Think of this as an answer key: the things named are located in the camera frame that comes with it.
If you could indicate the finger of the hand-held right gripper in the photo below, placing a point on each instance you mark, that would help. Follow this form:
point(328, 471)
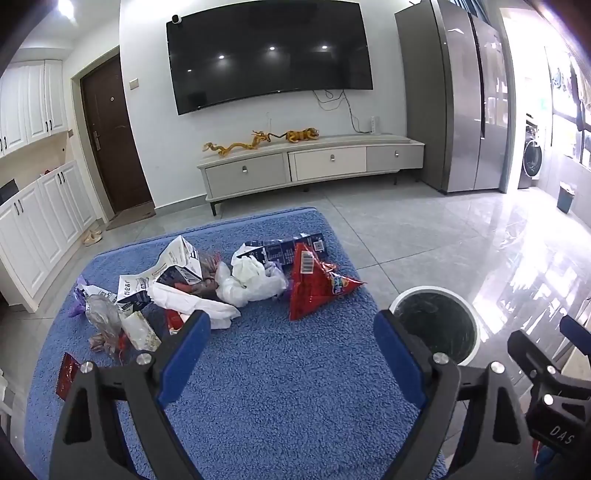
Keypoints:
point(577, 336)
point(526, 348)

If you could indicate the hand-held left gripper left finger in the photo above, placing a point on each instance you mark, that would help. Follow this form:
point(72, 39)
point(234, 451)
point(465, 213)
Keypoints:
point(184, 360)

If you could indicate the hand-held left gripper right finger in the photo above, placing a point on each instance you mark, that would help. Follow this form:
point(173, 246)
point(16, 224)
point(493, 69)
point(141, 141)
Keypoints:
point(397, 350)

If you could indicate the red and white wrapper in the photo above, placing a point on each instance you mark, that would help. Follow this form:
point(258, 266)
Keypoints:
point(173, 319)

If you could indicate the grey trash bin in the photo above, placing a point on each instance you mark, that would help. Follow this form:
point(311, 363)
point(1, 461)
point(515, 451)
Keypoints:
point(434, 323)

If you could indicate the cream speckled packet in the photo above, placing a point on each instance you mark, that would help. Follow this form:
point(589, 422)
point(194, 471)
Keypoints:
point(138, 330)

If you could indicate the white tissue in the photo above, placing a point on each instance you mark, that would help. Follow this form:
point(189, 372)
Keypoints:
point(194, 304)

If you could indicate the brown snack wrapper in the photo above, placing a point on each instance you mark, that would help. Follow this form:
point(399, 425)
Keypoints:
point(210, 277)

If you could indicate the clear plastic wrapper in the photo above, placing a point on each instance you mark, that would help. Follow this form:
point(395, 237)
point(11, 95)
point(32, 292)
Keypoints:
point(101, 318)

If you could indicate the white printed carton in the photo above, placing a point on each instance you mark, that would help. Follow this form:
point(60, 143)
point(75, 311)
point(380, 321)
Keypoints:
point(178, 256)

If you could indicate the red snack bag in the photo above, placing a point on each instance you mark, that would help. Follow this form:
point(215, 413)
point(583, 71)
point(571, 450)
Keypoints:
point(314, 286)

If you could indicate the small red foil wrapper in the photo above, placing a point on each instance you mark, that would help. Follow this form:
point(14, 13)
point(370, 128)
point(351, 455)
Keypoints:
point(67, 376)

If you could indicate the purple wrapper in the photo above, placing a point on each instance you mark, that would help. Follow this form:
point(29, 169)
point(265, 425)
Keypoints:
point(78, 300)

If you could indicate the dark blue carton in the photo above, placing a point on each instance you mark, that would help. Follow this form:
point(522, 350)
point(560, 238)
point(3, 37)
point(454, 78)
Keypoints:
point(277, 251)

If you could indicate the blue fleece blanket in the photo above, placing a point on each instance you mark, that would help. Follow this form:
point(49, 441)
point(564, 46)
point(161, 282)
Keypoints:
point(277, 392)

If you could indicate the teal waste bin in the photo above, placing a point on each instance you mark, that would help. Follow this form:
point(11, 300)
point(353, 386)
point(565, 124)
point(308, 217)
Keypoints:
point(565, 198)

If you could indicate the brown door mat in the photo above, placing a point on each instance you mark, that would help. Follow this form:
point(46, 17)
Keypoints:
point(131, 218)

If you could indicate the beige slipper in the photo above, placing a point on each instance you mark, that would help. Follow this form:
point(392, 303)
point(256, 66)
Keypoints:
point(88, 240)
point(97, 235)

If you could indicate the grey washing machine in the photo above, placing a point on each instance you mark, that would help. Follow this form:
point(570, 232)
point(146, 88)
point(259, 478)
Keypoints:
point(533, 159)

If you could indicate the white base cabinets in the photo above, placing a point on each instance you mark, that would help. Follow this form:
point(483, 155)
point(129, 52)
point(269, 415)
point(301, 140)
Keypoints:
point(41, 221)

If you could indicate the grey television cabinet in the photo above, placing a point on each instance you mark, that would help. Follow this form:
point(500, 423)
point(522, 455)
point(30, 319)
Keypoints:
point(323, 161)

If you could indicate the golden dragon ornament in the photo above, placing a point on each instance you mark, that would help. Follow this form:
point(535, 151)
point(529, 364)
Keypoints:
point(235, 147)

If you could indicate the dark brown door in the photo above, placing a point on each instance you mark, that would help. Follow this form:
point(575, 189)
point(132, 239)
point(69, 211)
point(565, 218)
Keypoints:
point(115, 138)

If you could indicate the golden tiger ornament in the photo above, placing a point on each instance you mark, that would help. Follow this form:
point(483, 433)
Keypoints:
point(300, 135)

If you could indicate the silver double-door fridge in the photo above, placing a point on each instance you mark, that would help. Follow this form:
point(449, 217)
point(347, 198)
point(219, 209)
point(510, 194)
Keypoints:
point(461, 115)

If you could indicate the row of hanging clothes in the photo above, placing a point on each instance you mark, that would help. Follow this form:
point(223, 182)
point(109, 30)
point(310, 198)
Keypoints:
point(572, 92)

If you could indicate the black appliance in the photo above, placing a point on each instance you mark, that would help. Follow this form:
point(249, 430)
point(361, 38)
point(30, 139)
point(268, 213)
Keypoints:
point(8, 191)

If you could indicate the blue curtain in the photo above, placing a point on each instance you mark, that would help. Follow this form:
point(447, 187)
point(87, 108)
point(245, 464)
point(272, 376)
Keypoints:
point(471, 5)

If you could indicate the white wall cabinets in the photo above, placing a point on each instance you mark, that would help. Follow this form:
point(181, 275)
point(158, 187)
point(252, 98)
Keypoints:
point(32, 106)

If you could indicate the black wall television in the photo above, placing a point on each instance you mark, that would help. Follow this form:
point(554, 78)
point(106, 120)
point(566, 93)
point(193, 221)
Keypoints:
point(268, 55)

